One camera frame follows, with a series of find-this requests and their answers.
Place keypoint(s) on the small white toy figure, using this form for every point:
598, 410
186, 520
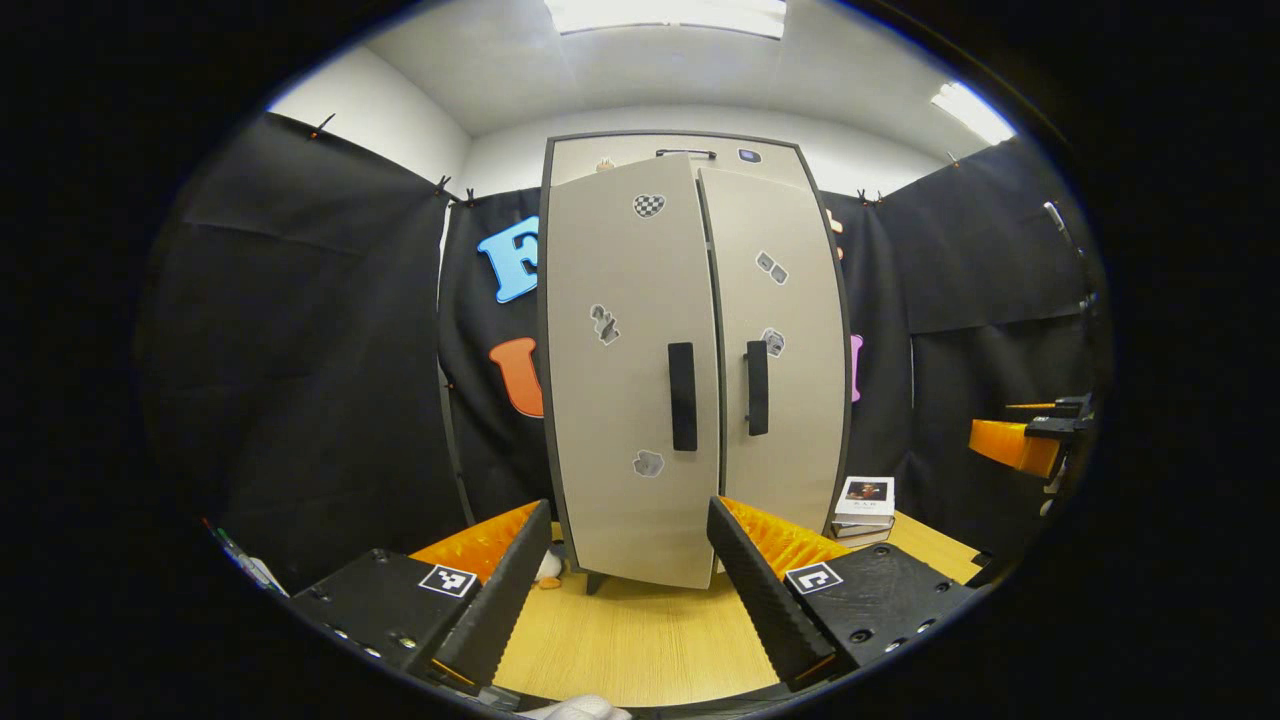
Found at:
548, 566

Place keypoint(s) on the grey shoe cabinet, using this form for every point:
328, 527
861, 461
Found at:
625, 150

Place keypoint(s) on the black backdrop cloth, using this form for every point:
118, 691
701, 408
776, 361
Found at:
300, 350

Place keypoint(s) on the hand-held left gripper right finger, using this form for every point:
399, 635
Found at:
765, 600

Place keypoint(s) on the small white object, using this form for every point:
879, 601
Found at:
258, 572

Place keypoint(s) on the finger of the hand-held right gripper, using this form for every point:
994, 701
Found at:
1072, 402
1010, 445

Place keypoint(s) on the white portrait cover book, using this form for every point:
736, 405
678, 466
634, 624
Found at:
862, 512

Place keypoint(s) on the large ceiling light panel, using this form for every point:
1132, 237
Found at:
660, 15

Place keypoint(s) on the grey paperback book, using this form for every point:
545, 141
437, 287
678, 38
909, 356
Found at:
860, 543
860, 530

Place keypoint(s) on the small ceiling light panel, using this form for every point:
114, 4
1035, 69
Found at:
970, 112

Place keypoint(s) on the grey metal rod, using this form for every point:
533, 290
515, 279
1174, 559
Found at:
1058, 222

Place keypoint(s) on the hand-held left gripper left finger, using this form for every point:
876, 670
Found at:
510, 590

